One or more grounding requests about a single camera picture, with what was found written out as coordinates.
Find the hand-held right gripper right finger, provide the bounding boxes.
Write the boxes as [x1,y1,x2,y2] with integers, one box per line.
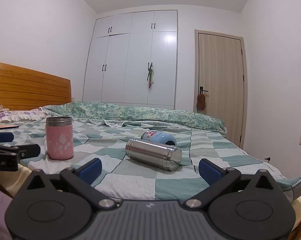
[185,158,285,210]

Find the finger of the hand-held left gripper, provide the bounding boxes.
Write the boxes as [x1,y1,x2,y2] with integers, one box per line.
[0,132,14,143]
[0,143,41,160]

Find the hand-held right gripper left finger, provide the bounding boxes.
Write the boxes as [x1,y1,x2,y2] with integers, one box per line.
[18,158,114,210]

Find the silver steel cup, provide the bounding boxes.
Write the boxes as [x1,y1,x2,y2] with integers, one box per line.
[125,138,182,172]

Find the pink cup with steel rim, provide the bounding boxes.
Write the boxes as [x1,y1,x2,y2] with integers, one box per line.
[46,116,74,160]

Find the blue printed cup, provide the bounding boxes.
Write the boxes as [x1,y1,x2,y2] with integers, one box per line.
[141,130,177,147]

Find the yellow bed sheet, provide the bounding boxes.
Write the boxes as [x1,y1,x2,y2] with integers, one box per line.
[0,164,33,198]

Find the purple floral pillow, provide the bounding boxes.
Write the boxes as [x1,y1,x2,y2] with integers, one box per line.
[0,108,47,123]

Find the checked green and white blanket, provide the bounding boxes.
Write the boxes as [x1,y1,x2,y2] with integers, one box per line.
[0,118,301,203]

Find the wooden headboard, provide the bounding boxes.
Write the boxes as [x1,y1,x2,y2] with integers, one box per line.
[0,60,72,112]

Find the brown hanging pouch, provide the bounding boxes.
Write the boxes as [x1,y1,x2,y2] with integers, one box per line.
[196,92,207,112]

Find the green floral quilt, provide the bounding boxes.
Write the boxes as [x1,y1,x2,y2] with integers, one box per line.
[39,101,227,138]

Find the light wooden door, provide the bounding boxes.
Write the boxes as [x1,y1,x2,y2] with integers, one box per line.
[194,29,248,148]

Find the green hanging ornament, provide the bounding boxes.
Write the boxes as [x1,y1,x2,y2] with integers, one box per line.
[147,64,155,89]

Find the white wardrobe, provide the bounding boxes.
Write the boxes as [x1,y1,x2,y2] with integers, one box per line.
[82,10,178,107]

